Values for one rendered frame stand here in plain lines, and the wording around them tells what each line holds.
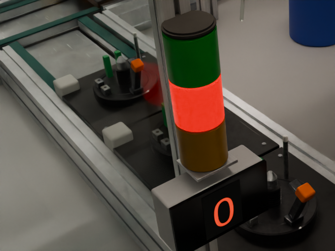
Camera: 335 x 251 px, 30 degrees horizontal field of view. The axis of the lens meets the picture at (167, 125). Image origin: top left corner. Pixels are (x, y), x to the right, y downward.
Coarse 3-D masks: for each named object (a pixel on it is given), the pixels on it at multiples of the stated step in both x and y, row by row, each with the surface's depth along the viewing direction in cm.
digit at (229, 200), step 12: (216, 192) 64; (228, 192) 65; (240, 192) 66; (204, 204) 64; (216, 204) 65; (228, 204) 66; (240, 204) 67; (204, 216) 65; (216, 216) 66; (228, 216) 67; (240, 216) 68; (216, 228) 67; (228, 228) 68
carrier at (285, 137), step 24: (288, 168) 100; (312, 168) 106; (288, 192) 99; (264, 216) 95; (288, 216) 93; (312, 216) 94; (240, 240) 94; (264, 240) 93; (288, 240) 92; (312, 240) 92
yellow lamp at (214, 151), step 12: (180, 132) 61; (192, 132) 60; (204, 132) 60; (216, 132) 61; (180, 144) 62; (192, 144) 61; (204, 144) 61; (216, 144) 61; (180, 156) 64; (192, 156) 62; (204, 156) 62; (216, 156) 62; (192, 168) 63; (204, 168) 62; (216, 168) 63
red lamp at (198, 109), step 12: (216, 84) 58; (180, 96) 58; (192, 96) 58; (204, 96) 58; (216, 96) 59; (180, 108) 59; (192, 108) 58; (204, 108) 58; (216, 108) 59; (180, 120) 60; (192, 120) 59; (204, 120) 59; (216, 120) 60
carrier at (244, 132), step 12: (228, 120) 120; (240, 120) 120; (228, 132) 117; (240, 132) 116; (252, 132) 116; (228, 144) 114; (240, 144) 113; (252, 144) 113; (264, 144) 112; (276, 144) 112
